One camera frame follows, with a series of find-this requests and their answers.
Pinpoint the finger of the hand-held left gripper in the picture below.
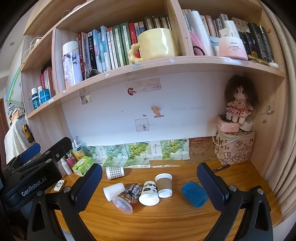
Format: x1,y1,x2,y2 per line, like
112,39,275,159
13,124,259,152
4,143,42,168
40,137,73,163

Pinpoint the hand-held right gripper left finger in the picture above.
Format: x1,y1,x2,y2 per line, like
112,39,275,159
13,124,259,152
27,163,103,241

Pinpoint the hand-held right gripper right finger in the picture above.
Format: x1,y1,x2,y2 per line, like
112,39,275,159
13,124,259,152
197,163,274,241

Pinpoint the blue plastic cup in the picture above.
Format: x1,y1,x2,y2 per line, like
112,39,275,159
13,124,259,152
181,181,209,208

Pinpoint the plain white cup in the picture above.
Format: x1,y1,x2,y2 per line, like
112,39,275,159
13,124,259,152
103,183,126,201

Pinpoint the grey checkered paper cup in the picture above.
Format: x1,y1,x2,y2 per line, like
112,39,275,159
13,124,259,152
106,166,125,180

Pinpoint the clear plastic printed cup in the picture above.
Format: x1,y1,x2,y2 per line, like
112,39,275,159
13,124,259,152
112,183,143,214

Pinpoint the white cup with brown sleeve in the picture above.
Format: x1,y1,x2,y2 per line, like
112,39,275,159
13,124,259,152
154,173,173,198

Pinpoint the white leaf print paper cup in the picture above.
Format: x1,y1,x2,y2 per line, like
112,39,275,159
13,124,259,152
138,180,160,206

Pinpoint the yellow toy excavator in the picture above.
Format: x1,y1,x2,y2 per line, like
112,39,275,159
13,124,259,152
22,123,35,143

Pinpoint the green tissue box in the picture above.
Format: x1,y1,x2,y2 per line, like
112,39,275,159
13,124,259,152
72,156,95,177

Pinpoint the black pen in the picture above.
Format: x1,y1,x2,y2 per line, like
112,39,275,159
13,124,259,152
212,164,231,173

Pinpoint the white knitted cloth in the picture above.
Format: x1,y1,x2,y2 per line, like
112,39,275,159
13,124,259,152
3,116,29,163

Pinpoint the small white bottle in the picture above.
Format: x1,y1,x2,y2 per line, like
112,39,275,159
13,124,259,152
60,158,73,175

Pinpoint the small white remote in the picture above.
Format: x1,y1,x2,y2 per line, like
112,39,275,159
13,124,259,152
53,179,65,192

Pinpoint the brown cardboard sheet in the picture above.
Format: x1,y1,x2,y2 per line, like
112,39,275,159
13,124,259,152
189,137,223,164

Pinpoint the patterned fabric storage box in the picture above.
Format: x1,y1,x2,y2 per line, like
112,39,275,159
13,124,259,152
214,130,256,165

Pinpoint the dark teal bottle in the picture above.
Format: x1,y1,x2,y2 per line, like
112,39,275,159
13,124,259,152
31,88,41,110

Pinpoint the blue bottle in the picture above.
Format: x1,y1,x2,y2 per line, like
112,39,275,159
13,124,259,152
39,87,51,103

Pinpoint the grape print paper strip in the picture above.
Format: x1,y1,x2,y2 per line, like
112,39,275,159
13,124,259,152
80,138,190,168

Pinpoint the row of red books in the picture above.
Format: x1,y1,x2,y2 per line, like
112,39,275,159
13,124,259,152
40,67,56,99

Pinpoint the white round device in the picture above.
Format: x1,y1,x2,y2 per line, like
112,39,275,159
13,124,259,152
240,120,254,132

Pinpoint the green folder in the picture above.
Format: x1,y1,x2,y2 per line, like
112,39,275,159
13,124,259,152
5,62,25,103

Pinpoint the black hair clip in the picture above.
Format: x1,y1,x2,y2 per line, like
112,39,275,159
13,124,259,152
84,68,102,80

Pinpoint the white floral thermos bottle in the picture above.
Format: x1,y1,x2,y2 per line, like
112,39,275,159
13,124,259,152
62,41,83,90

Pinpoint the brown haired plush doll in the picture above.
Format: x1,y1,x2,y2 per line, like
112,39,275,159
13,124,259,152
224,74,258,123

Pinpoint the yellow duck sticker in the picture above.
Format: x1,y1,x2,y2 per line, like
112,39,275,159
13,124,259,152
151,106,165,118

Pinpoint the row of green and blue books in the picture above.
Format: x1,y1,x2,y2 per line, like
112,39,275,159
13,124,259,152
77,14,172,75

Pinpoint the wooden bookshelf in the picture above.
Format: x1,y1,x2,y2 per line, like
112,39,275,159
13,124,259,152
20,0,287,183

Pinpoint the gold facial roller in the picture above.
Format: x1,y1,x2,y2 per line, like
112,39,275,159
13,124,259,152
247,54,279,70

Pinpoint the yellow ceramic mug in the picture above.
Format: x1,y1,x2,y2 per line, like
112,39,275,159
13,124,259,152
128,28,179,62

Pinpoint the pink cosmetic jar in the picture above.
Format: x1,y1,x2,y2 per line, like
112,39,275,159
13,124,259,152
218,20,248,61

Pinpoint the pink pouch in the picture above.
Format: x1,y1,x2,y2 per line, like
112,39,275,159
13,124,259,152
189,27,208,56

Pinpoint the black spray bottle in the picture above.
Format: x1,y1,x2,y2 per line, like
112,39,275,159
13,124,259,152
258,26,275,63
247,22,264,61

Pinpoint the tall white bottle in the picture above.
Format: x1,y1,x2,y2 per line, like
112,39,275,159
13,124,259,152
185,10,214,56

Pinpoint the white cosmetic tube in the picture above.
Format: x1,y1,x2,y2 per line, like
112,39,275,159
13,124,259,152
218,20,241,39

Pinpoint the row of pale books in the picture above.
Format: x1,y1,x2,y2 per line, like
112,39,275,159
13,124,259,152
181,9,255,40

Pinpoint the white cable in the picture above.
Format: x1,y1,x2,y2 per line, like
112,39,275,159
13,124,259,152
212,115,249,146

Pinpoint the pink toy record player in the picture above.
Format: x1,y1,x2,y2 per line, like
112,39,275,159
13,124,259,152
216,114,241,133

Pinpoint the white charger with cable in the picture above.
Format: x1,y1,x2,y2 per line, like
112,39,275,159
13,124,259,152
21,37,42,67

